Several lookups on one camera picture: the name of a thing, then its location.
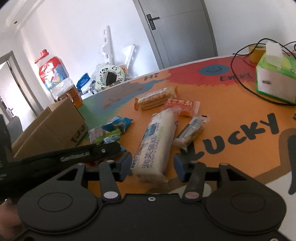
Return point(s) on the yellow tape roll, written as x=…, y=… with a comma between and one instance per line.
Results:
x=256, y=52

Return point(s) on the cracker packet clear wrapper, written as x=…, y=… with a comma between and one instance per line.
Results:
x=155, y=98

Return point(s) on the blue plastic bag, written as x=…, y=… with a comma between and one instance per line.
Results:
x=84, y=84

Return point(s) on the green tissue box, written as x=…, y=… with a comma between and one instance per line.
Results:
x=275, y=74

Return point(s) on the white foam packaging piece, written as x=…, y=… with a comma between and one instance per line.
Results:
x=108, y=52

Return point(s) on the long white cake packet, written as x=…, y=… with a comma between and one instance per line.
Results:
x=151, y=158

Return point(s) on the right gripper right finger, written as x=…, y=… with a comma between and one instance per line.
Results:
x=193, y=173

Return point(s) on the black door handle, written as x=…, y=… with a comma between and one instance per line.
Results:
x=151, y=21

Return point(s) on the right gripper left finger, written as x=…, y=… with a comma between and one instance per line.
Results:
x=111, y=172

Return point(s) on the grey door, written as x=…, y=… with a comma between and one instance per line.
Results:
x=183, y=33

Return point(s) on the blue snack packet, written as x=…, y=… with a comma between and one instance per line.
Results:
x=117, y=123

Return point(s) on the green striped snack packet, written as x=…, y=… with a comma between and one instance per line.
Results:
x=100, y=136

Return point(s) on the brown cardboard box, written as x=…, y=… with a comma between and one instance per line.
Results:
x=59, y=126

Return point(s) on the panda print round cushion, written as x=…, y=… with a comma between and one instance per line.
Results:
x=108, y=75

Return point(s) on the small clear snack bar packet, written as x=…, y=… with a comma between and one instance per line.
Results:
x=190, y=132

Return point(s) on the orange snack packet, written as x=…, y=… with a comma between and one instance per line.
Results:
x=188, y=107

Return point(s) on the large cooking oil bottle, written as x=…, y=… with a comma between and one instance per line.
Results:
x=55, y=77

